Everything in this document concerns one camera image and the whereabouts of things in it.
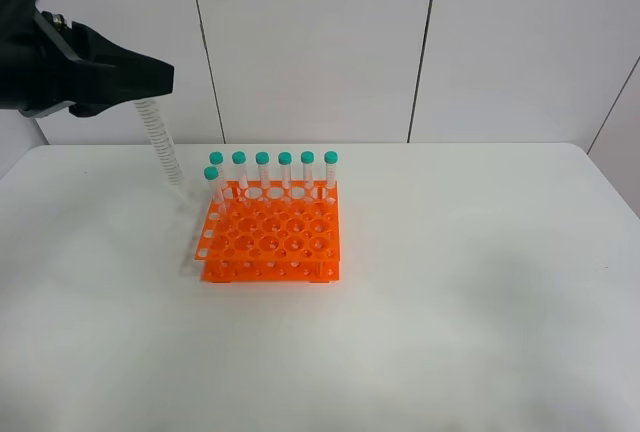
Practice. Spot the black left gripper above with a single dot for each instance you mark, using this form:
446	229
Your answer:
24	73

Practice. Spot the clear tube green cap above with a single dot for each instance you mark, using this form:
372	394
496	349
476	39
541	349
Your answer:
159	137

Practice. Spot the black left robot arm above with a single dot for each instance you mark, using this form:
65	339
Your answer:
75	79

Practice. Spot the rack tube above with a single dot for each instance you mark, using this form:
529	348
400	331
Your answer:
262	161
285	160
216	159
240	162
307	159
330	159
217	194

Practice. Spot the rack tube front left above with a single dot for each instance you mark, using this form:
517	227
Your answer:
217	194

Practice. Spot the orange test tube rack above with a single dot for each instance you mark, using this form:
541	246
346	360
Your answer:
278	235

